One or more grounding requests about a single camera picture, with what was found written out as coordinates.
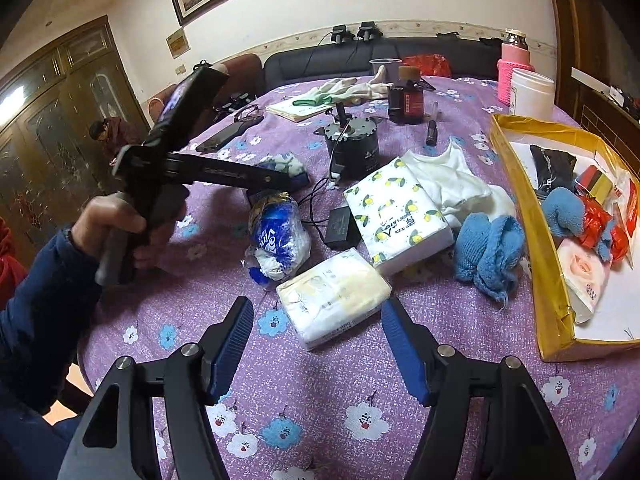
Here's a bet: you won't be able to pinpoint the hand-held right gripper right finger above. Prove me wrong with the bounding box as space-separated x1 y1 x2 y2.
381 297 576 480

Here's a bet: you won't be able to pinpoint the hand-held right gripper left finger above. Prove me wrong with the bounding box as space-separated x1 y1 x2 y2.
57 296 255 480

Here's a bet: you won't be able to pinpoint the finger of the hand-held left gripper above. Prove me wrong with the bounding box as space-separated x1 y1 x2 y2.
249 165 309 193

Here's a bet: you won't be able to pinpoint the blue white tissue roll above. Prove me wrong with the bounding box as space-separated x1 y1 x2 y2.
244 191 312 287

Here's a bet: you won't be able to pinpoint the white tissue pack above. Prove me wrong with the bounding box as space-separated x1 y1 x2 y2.
276 249 393 352

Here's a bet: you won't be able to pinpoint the lemon print tissue pack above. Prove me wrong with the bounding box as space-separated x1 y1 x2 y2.
344 156 457 277

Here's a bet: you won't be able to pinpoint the blue knit cloth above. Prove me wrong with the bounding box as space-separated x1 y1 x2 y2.
540 187 614 262
452 212 527 307

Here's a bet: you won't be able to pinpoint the yellow cardboard box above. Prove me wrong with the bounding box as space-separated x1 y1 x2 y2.
489 114 640 364

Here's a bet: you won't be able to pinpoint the white garment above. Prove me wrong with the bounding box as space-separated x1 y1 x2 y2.
400 139 517 229

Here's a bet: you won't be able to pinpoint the pink tissue pack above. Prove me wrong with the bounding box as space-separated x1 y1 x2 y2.
555 237 614 324

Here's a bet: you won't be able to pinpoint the black snack packet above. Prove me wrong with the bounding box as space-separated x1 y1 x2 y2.
529 144 579 197

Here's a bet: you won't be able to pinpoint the white packet red label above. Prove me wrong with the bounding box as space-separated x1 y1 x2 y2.
611 170 640 241

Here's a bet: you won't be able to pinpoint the person's left forearm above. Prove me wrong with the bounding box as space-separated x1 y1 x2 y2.
0 225 108 411

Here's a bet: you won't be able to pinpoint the person's left hand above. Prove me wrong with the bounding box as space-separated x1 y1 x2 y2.
71 191 175 268

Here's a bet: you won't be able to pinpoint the black smartphone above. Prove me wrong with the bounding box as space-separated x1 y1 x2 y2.
195 122 252 154

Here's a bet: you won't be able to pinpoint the black eyeglasses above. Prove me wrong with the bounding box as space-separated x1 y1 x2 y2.
232 104 265 124

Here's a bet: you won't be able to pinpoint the purple floral tablecloth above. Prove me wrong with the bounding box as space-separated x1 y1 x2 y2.
77 76 640 480

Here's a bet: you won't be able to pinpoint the pile of black gadgets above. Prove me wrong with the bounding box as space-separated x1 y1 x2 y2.
215 91 257 117

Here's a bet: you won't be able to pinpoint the black power adapter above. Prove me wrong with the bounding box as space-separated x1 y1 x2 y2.
322 206 364 250

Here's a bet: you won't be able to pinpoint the black cylindrical motor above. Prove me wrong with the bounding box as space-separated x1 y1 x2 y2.
314 102 387 182

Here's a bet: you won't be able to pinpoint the white glove green cuff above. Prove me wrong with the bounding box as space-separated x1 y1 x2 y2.
292 84 362 109

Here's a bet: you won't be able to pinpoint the brown armchair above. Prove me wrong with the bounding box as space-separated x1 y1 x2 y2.
147 52 264 126

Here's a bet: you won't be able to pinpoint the black leather sofa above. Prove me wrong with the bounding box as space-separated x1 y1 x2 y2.
262 35 506 97

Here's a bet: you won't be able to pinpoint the dark wooden wardrobe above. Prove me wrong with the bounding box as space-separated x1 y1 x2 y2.
0 15 151 241

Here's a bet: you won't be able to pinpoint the plain white glove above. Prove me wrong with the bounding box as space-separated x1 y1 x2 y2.
350 66 397 104

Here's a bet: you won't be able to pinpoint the dark brown medicine bottle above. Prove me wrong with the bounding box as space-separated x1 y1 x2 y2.
387 66 427 126

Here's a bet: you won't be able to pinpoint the clear plastic cup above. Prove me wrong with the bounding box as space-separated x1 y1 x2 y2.
370 58 402 84

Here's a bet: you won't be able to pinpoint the red fabric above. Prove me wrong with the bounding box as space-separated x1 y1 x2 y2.
0 217 27 307

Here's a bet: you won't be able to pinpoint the red plastic bag on sofa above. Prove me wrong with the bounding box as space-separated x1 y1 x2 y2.
402 53 454 79

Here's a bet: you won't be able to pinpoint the glass bottle pink knit sleeve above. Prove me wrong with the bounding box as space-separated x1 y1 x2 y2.
496 28 536 109

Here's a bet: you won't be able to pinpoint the white plastic jar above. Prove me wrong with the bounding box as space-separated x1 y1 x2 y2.
510 69 557 119

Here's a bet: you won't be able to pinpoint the row of small shelf clutter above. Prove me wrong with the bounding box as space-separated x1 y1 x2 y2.
570 66 640 122

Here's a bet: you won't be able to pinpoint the black cable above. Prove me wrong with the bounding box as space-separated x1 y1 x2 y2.
299 179 347 242

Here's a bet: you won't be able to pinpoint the yellow wall plaque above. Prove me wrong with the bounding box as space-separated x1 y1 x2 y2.
166 27 191 59

